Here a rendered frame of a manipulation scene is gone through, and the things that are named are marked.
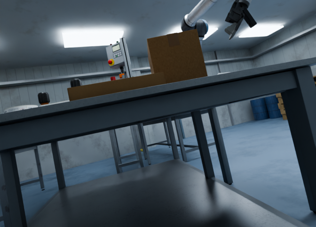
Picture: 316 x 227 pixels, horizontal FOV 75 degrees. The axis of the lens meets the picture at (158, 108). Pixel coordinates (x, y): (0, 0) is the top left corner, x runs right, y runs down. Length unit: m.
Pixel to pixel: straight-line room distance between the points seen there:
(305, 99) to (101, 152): 5.59
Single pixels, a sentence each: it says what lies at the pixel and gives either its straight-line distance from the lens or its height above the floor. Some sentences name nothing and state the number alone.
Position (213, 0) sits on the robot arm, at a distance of 1.44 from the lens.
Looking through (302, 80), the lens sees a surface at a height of 0.77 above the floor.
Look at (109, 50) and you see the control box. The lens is 1.92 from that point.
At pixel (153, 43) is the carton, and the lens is 0.99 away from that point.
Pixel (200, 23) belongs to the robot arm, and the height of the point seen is 1.38.
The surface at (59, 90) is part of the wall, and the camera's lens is 6.17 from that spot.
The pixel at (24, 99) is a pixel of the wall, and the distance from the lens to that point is 6.24.
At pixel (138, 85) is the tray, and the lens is 0.57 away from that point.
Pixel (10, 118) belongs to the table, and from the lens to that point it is 0.58.
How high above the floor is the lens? 0.74
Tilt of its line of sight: 3 degrees up
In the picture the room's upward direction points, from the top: 12 degrees counter-clockwise
